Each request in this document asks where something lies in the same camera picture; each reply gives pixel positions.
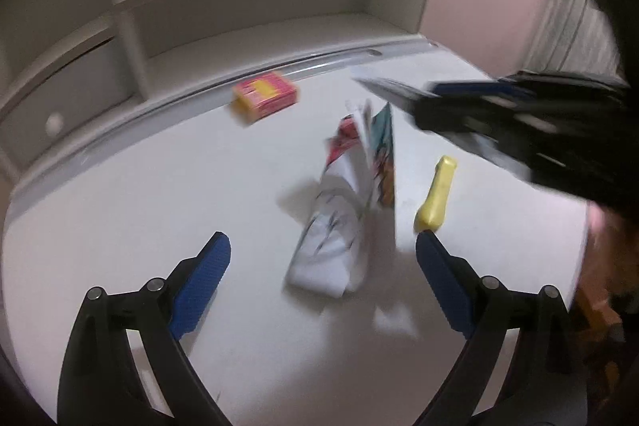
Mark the yellow plastic tube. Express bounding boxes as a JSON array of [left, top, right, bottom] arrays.
[[414, 156, 457, 234]]

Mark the pink and yellow small box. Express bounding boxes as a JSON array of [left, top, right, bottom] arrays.
[[231, 71, 299, 123]]

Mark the person's right hand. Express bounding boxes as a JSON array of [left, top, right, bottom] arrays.
[[578, 203, 638, 309]]

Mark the grey drawer with white knob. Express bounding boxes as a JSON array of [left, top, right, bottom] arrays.
[[1, 39, 137, 170]]

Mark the colourful snack wrapper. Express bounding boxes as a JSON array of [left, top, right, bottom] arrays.
[[324, 101, 395, 208]]

